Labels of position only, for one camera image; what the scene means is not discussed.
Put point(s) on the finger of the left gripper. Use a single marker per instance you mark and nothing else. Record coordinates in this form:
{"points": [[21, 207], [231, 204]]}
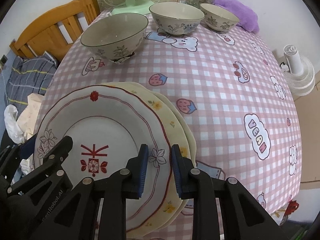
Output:
{"points": [[33, 198], [11, 157]]}

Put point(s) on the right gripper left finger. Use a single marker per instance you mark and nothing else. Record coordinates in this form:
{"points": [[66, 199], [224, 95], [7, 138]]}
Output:
{"points": [[127, 183]]}

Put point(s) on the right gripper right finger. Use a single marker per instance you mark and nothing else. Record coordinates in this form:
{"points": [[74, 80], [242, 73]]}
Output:
{"points": [[221, 204]]}

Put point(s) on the white red-rimmed flower plate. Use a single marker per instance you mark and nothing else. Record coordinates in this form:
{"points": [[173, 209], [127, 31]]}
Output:
{"points": [[108, 125]]}

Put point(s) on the large cream yellow-flower plate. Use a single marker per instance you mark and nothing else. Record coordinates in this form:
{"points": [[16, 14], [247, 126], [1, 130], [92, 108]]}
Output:
{"points": [[187, 139]]}

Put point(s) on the green-rimmed leaf pattern bowl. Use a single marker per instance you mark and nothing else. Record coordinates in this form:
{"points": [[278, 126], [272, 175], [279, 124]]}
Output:
{"points": [[117, 37]]}

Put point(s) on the cream cloth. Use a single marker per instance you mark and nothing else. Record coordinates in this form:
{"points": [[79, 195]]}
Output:
{"points": [[27, 119]]}

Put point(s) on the white plastic bag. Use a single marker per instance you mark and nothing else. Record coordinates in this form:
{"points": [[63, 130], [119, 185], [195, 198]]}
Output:
{"points": [[10, 119]]}

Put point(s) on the blue plaid bedding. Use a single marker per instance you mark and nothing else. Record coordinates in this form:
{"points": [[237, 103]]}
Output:
{"points": [[29, 76]]}

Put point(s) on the pink checkered tablecloth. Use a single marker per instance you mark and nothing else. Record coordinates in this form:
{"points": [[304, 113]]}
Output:
{"points": [[229, 90]]}

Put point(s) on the white standing fan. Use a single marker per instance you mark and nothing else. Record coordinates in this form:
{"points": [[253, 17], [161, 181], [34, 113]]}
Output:
{"points": [[298, 71]]}

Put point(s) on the blue floral ceramic bowl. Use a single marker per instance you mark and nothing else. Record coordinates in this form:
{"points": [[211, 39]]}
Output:
{"points": [[176, 18]]}

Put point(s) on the small floral ceramic bowl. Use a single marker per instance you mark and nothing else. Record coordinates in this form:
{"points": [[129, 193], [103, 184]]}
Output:
{"points": [[217, 18]]}

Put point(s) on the purple plush cushion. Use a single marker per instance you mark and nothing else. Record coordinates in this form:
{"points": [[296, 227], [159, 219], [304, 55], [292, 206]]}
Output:
{"points": [[248, 19]]}

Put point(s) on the wall power socket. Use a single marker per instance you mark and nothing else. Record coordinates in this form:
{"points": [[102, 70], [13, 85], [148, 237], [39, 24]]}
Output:
{"points": [[3, 60]]}

